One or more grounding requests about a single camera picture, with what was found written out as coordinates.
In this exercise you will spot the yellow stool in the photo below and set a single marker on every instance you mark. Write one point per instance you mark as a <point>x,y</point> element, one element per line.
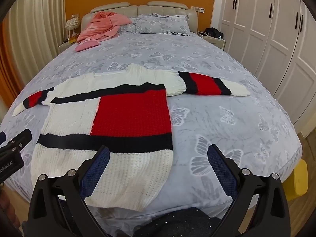
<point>296,185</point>

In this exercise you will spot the left bedside table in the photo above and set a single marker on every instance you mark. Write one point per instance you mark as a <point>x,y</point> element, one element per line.
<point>65,45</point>

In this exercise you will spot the grey butterfly print bed cover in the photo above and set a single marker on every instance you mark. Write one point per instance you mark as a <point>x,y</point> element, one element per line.
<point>254,130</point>

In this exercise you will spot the small pink folded cloth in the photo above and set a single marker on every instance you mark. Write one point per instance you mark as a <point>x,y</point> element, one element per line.
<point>86,45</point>

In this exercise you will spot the pink crumpled garment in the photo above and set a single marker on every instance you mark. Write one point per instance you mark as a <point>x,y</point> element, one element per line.
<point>103,25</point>

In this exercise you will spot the cream pleated curtain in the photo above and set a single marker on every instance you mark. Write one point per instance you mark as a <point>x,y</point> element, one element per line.
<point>36,28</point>

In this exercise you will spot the right bedside table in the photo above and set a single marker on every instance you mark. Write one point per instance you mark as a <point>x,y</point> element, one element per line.
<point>220,43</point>

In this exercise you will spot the white wall switch panel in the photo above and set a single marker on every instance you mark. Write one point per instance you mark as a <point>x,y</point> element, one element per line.
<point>198,9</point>

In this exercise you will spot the orange curtain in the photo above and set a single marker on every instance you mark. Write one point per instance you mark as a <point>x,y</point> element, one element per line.
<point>11,84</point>

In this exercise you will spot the beige padded headboard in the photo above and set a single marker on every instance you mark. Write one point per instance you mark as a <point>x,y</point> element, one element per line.
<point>162,8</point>

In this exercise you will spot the black bag on nightstand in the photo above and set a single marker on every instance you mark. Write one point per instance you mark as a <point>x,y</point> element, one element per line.
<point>213,32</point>

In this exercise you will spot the white red black knit sweater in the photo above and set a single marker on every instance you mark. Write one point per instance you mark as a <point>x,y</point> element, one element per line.
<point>125,111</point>

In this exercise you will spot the bedside table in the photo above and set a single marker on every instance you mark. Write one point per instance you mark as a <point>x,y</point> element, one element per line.
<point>220,43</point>
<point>65,45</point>

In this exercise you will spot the grey floral pillow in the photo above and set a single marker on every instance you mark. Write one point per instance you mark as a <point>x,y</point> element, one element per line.
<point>157,24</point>

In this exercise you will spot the white flower table lamp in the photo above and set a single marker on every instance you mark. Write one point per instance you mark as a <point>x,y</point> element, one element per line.
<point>72,24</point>

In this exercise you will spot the white panelled wardrobe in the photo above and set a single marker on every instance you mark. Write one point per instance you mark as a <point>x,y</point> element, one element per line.
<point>275,41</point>

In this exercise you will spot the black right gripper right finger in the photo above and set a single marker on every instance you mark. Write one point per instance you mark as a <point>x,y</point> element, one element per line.
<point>271,213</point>

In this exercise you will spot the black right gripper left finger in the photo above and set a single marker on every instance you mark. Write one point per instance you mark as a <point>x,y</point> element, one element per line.
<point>58,205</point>

